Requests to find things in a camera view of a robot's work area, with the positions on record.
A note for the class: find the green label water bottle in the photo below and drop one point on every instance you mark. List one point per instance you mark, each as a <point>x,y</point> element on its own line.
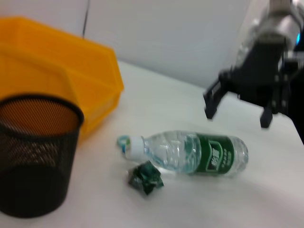
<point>180,152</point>

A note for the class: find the black mesh pen cup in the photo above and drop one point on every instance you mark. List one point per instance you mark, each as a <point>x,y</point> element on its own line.
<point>35,166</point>

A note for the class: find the yellow plastic bin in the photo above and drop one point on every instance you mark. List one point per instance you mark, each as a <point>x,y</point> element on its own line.
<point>47,59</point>

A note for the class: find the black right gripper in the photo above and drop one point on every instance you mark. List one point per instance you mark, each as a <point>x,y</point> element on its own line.
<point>259,78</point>

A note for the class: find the green plastic wrapper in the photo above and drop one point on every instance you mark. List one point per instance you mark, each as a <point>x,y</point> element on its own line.
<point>145,177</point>

